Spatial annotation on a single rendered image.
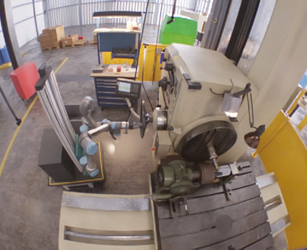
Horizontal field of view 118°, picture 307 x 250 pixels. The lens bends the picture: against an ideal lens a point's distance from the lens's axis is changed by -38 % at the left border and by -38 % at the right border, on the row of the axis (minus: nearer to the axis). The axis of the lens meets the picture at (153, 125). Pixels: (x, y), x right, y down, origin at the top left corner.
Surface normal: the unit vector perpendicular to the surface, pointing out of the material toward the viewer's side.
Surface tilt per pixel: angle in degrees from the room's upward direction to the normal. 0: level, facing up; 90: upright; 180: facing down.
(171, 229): 0
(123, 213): 0
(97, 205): 0
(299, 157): 90
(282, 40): 90
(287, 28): 90
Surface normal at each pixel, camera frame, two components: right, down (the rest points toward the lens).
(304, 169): -0.99, -0.01
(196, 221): 0.11, -0.66
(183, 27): 0.10, 0.68
